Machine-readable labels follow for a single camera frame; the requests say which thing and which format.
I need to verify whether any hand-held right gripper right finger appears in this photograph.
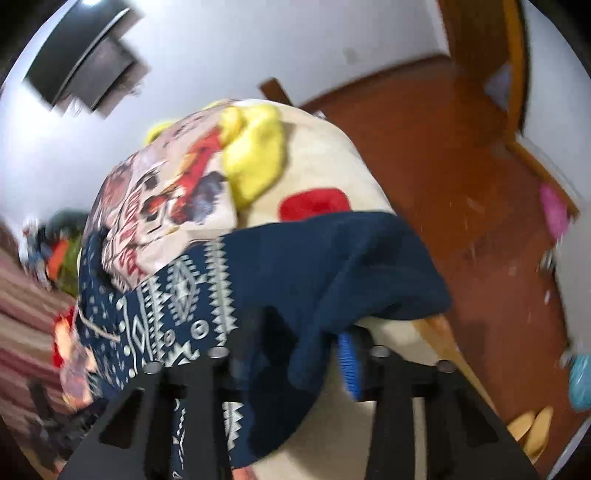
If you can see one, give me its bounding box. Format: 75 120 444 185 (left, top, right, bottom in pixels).
336 330 541 480

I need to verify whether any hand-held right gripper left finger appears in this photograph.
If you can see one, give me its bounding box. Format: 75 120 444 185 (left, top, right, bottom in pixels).
58 318 259 480

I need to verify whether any navy patterned sweater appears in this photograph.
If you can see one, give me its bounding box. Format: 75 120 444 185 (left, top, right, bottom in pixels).
76 211 453 480

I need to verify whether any yellow slipper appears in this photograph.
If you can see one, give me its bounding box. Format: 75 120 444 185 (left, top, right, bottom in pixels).
508 411 536 440
524 406 555 457

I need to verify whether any pile of clutter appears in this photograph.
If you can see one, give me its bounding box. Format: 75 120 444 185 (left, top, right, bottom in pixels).
23 210 90 296

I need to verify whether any striped curtain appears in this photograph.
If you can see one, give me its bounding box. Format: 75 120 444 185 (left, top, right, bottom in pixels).
0 222 79 416

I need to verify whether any printed blanket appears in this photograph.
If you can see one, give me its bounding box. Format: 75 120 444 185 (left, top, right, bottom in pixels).
53 98 462 480

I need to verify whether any teal object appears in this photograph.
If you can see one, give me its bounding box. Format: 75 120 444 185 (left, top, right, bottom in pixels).
568 353 591 411

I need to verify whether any pink object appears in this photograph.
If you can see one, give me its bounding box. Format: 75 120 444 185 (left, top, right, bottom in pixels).
540 182 570 241

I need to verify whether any wooden chair back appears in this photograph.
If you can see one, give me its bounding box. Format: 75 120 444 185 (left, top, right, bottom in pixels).
259 78 296 108

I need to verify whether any wooden bed frame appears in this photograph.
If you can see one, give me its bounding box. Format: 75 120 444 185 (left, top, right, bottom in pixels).
413 315 502 416

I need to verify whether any black wall television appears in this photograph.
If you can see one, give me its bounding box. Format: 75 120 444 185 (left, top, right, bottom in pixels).
23 0 151 121

